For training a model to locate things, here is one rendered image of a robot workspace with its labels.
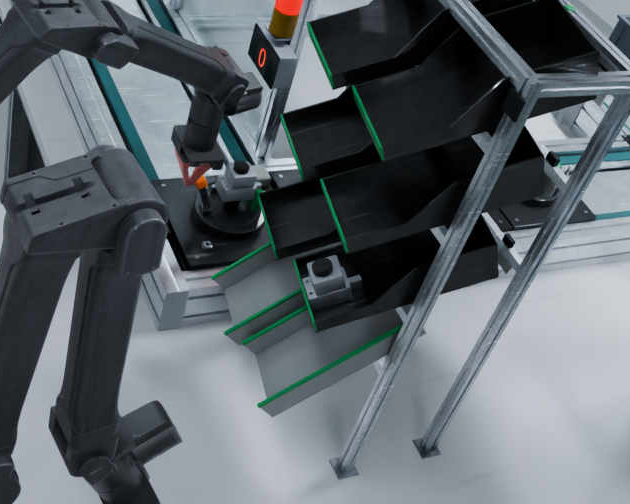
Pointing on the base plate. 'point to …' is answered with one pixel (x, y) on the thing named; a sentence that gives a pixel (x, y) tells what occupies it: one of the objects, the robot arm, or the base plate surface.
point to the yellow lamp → (283, 24)
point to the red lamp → (289, 6)
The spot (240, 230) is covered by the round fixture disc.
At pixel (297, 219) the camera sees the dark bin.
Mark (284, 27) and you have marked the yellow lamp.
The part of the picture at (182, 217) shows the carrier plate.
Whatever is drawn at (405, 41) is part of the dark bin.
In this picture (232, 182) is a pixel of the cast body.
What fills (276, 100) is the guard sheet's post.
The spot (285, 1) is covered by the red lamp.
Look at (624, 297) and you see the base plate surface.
